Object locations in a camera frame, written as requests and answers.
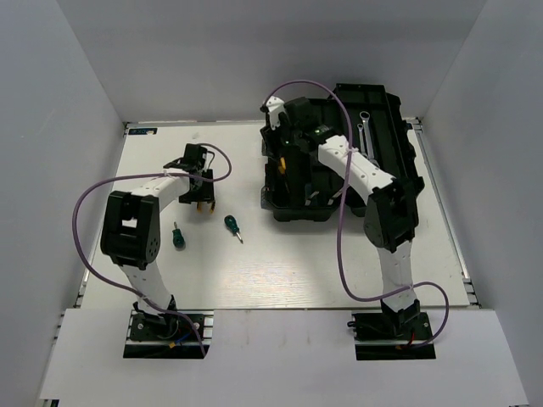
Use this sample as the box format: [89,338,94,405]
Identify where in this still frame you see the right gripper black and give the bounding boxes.
[260,114,300,162]

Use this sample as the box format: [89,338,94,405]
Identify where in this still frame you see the small silver wrench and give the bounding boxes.
[357,123,367,157]

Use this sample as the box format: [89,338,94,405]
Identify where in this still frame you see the long silver ratchet wrench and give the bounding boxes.
[359,111,377,164]

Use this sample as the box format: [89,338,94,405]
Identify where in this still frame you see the black plastic toolbox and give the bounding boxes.
[260,83,425,222]

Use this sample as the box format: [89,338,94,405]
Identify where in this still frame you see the yellow black needle-nose pliers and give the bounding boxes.
[277,157,286,176]

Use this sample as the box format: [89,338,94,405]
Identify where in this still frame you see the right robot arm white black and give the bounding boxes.
[262,96,420,338]

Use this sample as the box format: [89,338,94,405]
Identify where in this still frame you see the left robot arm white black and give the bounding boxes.
[100,144,216,338]

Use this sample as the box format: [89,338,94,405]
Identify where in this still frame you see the green stubby screwdriver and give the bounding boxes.
[224,215,244,243]
[172,221,186,249]

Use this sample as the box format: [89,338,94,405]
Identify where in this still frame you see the blue label sticker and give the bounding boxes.
[127,127,158,136]

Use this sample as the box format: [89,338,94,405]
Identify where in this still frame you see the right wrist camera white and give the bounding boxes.
[260,95,285,131]

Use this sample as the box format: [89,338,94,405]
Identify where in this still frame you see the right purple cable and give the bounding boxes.
[265,79,451,351]

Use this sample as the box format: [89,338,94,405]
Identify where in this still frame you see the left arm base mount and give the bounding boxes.
[123,311,214,360]

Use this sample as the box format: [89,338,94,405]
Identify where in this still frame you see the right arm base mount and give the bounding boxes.
[347,312,436,361]

